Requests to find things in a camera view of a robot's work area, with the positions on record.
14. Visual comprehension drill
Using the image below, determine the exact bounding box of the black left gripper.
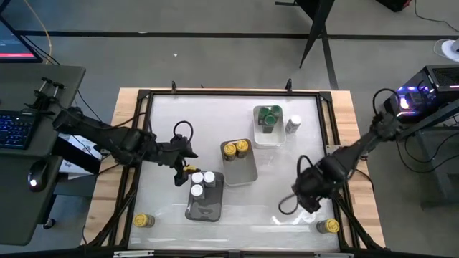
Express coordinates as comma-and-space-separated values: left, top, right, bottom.
157, 135, 200, 187

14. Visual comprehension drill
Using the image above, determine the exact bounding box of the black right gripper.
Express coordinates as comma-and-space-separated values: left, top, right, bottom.
293, 165, 344, 215

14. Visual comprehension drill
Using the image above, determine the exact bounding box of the grey transparent plastic bin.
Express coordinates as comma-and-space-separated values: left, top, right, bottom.
184, 170, 226, 223

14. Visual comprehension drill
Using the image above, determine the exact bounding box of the yellow-lid spice jar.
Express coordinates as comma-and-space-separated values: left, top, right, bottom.
223, 143, 237, 161
235, 139, 250, 158
316, 219, 341, 234
133, 213, 156, 229

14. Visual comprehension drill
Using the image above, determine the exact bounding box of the beige plastic bin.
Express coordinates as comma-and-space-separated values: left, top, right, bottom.
219, 138, 259, 187

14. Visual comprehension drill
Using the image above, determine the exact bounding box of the white plastic bin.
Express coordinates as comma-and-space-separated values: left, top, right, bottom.
252, 104, 287, 148

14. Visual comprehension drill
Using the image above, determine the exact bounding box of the white cardboard box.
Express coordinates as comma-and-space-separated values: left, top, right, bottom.
59, 134, 103, 180

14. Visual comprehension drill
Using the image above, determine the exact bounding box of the dark metal cart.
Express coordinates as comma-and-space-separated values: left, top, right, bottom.
394, 102, 459, 209

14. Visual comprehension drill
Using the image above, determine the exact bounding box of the black computer mouse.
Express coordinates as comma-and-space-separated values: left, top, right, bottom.
27, 160, 49, 193

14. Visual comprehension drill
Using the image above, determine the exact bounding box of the black clamp stand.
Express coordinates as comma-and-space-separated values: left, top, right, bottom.
24, 77, 65, 113

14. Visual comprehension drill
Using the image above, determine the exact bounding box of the black lit computer tower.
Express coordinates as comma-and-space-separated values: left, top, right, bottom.
383, 64, 459, 125

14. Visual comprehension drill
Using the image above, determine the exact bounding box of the dark grey desk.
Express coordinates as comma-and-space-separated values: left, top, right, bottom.
0, 64, 87, 247

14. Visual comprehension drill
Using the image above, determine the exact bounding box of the black backlit keyboard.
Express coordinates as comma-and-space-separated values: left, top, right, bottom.
0, 110, 37, 151

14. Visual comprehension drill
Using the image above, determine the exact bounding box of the white round device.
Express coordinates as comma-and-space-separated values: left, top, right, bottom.
433, 38, 459, 64

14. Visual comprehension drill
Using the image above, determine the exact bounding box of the lit computer monitor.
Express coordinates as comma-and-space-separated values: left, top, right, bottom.
0, 16, 43, 65

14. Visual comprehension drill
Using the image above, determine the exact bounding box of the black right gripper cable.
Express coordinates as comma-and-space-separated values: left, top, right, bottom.
278, 154, 318, 216

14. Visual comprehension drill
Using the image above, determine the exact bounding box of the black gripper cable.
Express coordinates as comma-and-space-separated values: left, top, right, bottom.
278, 154, 318, 216
173, 120, 194, 144

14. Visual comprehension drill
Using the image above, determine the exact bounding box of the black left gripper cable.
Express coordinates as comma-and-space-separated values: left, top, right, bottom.
173, 120, 194, 144

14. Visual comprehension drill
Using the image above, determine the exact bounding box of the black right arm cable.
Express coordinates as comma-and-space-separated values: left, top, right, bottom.
372, 88, 401, 116

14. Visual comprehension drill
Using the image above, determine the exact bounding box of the yellow cable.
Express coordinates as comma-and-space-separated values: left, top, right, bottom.
23, 0, 54, 65

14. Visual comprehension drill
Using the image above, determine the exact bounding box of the black floor cable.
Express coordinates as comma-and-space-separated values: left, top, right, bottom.
414, 0, 459, 34

